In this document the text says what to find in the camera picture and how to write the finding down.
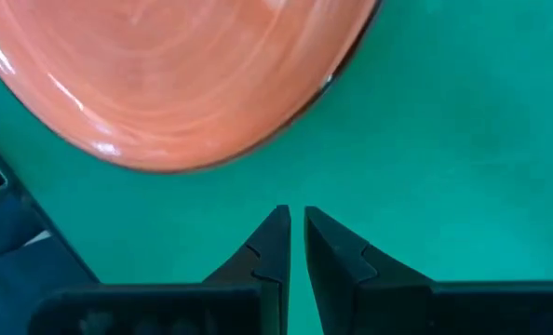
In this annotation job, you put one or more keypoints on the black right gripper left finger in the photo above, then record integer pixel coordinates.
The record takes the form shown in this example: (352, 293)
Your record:
(262, 298)

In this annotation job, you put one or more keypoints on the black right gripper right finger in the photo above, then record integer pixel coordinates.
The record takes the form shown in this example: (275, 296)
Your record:
(351, 298)

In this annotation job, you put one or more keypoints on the brown-rimmed ceramic plate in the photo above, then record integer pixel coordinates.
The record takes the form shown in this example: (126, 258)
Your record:
(165, 84)

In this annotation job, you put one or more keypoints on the black plastic block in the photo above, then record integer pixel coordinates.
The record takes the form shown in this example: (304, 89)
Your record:
(16, 279)

